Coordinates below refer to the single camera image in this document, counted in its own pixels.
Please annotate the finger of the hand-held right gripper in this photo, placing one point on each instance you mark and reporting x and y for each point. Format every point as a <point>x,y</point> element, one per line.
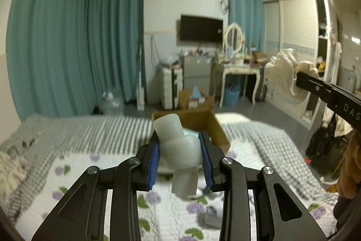
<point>310,84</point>

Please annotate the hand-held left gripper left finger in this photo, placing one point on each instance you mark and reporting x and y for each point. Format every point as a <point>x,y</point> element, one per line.
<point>153,166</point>

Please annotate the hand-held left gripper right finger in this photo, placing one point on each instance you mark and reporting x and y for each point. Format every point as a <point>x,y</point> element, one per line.
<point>204,163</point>

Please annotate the cream white cloth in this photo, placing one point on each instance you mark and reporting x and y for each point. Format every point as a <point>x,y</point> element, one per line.
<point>282,71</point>

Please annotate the person's right forearm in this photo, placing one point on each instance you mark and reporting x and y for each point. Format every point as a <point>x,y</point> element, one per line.
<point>351,167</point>

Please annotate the light blue cloth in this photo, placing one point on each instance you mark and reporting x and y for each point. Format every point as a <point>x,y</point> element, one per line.
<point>191,133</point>

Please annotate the black bag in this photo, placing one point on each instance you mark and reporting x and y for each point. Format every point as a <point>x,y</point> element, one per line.
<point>321,142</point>

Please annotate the small white item on bed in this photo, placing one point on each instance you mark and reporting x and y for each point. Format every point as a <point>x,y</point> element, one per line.
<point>212,217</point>

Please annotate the white sliding wardrobe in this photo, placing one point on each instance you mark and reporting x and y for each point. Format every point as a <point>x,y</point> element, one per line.
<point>299,29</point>

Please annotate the cardboard box with goods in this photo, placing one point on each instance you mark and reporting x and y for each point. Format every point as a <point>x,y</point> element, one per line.
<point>194,99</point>

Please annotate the white floral quilt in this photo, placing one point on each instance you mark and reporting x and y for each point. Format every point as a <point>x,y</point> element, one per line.
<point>84,173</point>

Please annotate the floral and gingham bed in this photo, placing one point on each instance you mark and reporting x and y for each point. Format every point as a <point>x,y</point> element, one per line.
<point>93,131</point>

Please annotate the blue plastic basket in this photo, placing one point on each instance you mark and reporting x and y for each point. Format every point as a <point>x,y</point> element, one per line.
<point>232,95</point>

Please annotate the clear plastic water jug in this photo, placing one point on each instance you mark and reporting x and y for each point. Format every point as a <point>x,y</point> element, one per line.
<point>112,104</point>

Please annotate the white dressing table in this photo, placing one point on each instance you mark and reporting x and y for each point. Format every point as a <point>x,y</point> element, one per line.
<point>237,70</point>

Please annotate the white suitcase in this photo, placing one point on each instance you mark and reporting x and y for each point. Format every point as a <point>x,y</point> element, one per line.
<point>170,85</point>

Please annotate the white upright pole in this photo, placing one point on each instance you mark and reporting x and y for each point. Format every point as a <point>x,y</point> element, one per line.
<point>140,80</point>

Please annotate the oval vanity mirror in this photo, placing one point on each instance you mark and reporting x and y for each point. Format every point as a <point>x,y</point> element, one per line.
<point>234,37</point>

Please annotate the small grey refrigerator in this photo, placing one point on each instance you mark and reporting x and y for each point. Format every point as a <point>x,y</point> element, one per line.
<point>196,71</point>

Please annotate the narrow teal curtain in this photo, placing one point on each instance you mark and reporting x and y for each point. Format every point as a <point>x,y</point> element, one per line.
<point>245,12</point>

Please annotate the teal corner curtain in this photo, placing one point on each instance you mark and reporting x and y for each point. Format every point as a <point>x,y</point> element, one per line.
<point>115,35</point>

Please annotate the patterned pillow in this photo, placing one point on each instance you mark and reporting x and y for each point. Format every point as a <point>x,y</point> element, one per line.
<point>12,173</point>

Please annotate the wide teal curtain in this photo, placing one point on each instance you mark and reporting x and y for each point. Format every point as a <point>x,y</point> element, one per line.
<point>48,40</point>

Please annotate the black wall television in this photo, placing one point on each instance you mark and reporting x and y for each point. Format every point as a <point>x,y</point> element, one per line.
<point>200,28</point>

